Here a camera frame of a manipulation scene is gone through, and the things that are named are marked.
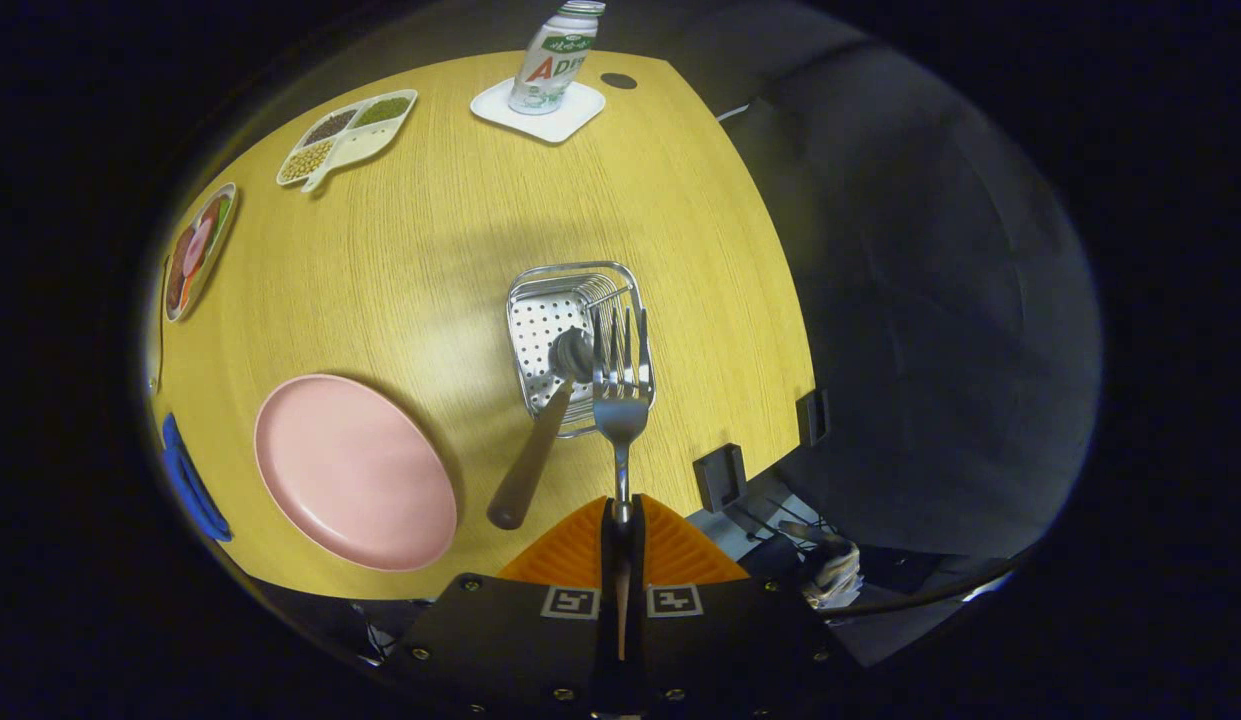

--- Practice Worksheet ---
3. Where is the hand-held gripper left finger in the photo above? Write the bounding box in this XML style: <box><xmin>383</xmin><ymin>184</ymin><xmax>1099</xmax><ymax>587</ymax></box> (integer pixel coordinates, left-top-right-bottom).
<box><xmin>385</xmin><ymin>497</ymin><xmax>621</xmax><ymax>716</ymax></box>

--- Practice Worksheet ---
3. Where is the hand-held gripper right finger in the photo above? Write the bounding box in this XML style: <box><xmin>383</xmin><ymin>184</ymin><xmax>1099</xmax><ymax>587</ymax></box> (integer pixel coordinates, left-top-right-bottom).
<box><xmin>625</xmin><ymin>495</ymin><xmax>866</xmax><ymax>716</ymax></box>

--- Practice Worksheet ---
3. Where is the metal spoon with brown handle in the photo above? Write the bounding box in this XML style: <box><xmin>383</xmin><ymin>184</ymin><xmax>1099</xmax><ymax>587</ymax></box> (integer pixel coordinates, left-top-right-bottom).
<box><xmin>487</xmin><ymin>327</ymin><xmax>596</xmax><ymax>531</ymax></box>

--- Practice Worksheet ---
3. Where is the metal fork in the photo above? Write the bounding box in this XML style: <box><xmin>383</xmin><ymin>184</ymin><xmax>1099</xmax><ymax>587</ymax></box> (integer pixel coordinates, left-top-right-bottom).
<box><xmin>589</xmin><ymin>305</ymin><xmax>654</xmax><ymax>661</ymax></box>

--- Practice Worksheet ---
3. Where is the black table clamp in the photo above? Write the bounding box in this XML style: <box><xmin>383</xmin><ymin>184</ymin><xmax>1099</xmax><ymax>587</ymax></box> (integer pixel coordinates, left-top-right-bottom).
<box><xmin>795</xmin><ymin>388</ymin><xmax>831</xmax><ymax>447</ymax></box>
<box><xmin>692</xmin><ymin>443</ymin><xmax>749</xmax><ymax>514</ymax></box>

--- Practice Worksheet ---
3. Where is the pale striped bundle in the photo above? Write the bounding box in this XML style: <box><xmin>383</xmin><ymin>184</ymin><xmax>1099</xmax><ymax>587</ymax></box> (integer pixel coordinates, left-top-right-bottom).
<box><xmin>806</xmin><ymin>540</ymin><xmax>863</xmax><ymax>609</ymax></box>

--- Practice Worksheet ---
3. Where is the pink plate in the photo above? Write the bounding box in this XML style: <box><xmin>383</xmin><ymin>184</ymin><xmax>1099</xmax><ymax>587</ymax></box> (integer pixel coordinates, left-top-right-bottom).
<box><xmin>253</xmin><ymin>373</ymin><xmax>459</xmax><ymax>573</ymax></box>

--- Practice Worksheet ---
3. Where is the blue curved object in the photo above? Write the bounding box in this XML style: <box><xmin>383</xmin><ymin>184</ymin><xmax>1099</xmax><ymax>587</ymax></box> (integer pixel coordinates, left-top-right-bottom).
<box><xmin>161</xmin><ymin>413</ymin><xmax>233</xmax><ymax>543</ymax></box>

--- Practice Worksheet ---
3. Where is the white square coaster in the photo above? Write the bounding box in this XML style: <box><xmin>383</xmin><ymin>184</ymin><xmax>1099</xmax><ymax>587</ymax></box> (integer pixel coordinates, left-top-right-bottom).
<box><xmin>470</xmin><ymin>78</ymin><xmax>607</xmax><ymax>145</ymax></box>

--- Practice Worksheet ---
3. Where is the white divided dish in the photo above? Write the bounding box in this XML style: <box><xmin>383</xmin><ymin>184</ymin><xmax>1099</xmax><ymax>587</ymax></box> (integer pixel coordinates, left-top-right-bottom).
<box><xmin>276</xmin><ymin>89</ymin><xmax>419</xmax><ymax>193</ymax></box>

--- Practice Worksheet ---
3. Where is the white drink bottle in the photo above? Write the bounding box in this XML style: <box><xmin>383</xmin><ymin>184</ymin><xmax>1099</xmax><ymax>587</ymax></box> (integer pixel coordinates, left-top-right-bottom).
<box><xmin>508</xmin><ymin>0</ymin><xmax>607</xmax><ymax>115</ymax></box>

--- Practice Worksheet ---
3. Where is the pile of yellow soybeans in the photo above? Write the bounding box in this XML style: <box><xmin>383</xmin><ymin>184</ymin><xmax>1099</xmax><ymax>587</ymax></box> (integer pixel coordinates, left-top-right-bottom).
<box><xmin>280</xmin><ymin>140</ymin><xmax>337</xmax><ymax>183</ymax></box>

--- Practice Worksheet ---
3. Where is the grey plate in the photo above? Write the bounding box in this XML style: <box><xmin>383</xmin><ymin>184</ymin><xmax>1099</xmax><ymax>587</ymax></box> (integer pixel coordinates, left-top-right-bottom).
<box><xmin>165</xmin><ymin>182</ymin><xmax>238</xmax><ymax>323</ymax></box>

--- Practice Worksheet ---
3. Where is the pile of dark beans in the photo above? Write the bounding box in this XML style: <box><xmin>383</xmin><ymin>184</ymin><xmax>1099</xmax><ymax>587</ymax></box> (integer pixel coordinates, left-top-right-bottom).
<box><xmin>302</xmin><ymin>110</ymin><xmax>359</xmax><ymax>147</ymax></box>

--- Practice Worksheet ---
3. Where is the brown meat slice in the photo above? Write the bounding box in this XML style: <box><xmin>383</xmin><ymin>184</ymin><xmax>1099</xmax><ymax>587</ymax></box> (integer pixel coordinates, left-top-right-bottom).
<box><xmin>167</xmin><ymin>232</ymin><xmax>195</xmax><ymax>311</ymax></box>

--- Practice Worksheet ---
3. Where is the pink ham slice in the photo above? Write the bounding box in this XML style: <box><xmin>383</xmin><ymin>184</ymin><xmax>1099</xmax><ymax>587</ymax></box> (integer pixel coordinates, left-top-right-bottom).
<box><xmin>183</xmin><ymin>218</ymin><xmax>214</xmax><ymax>277</ymax></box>

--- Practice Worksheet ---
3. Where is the metal wire cutlery basket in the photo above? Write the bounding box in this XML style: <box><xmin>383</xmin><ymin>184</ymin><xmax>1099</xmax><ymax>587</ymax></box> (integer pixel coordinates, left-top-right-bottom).
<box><xmin>506</xmin><ymin>261</ymin><xmax>657</xmax><ymax>439</ymax></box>

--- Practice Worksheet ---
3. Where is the black cable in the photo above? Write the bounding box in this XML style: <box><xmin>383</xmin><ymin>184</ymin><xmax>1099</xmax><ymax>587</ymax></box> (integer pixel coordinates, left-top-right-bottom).
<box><xmin>825</xmin><ymin>560</ymin><xmax>1021</xmax><ymax>621</ymax></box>

